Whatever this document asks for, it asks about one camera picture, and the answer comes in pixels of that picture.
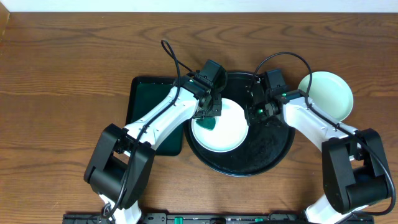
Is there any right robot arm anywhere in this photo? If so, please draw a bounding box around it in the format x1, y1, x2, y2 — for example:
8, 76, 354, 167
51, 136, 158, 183
245, 83, 397, 223

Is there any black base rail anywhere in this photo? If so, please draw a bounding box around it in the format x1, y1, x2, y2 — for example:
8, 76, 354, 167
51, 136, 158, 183
62, 211, 376, 224

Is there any white plate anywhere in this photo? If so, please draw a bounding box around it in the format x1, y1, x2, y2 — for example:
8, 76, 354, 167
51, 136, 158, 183
190, 98, 249, 153

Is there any green sponge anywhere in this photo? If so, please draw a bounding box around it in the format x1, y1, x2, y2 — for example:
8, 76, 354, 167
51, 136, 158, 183
195, 117, 216, 131

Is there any mint plate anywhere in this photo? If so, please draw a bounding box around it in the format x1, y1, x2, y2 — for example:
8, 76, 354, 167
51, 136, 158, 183
309, 71, 353, 121
339, 93, 354, 121

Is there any black round tray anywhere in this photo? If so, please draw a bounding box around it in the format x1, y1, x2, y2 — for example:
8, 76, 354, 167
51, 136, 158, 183
183, 71, 296, 177

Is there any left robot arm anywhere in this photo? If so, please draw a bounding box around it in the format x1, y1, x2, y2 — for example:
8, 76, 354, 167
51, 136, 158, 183
83, 75, 227, 223

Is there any black rectangular tray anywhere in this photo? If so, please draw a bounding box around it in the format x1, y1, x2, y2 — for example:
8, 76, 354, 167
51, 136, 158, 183
126, 76, 183, 156

